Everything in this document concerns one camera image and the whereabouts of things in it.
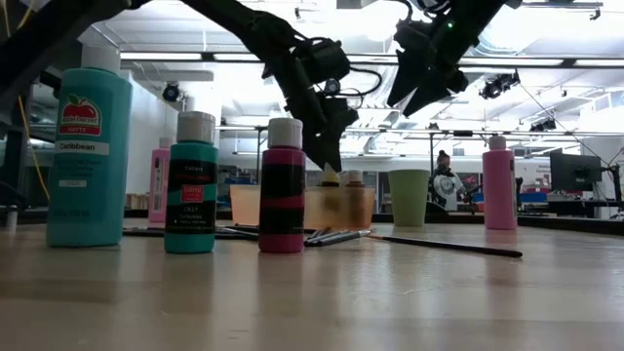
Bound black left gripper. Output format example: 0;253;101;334
261;33;361;173

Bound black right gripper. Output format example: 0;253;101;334
387;0;511;118

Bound small magenta paint bottle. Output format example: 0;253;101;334
257;117;307;254

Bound large pink paint bottle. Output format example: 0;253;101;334
482;135;519;231

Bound small turquoise paint bottle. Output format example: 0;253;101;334
163;110;219;255

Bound small pink paint bottle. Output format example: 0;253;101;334
147;136;172;225

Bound black paintbrush long gold ferrule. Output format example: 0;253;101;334
121;226;167;239

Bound large teal paint bottle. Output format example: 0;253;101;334
46;43;134;249

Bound black paintbrush wide orange bristles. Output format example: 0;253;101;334
309;224;335;241

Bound green plastic cup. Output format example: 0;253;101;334
387;168;431;228

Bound orange translucent tray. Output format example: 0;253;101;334
228;183;377;232

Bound person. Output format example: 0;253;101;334
427;149;469;212

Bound long thin black paintbrush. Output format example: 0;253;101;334
366;234;525;259

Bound black computer monitor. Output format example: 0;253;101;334
549;151;604;192

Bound long ceiling light bar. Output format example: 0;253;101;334
119;51;624;68

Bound wooden slat box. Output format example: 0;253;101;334
125;192;151;211

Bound small white cylinder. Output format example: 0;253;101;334
3;204;20;233

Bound black metal rig frame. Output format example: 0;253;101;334
214;124;503;189

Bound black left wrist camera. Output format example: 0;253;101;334
302;37;353;85

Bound yellow cable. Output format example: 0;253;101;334
18;95;52;204

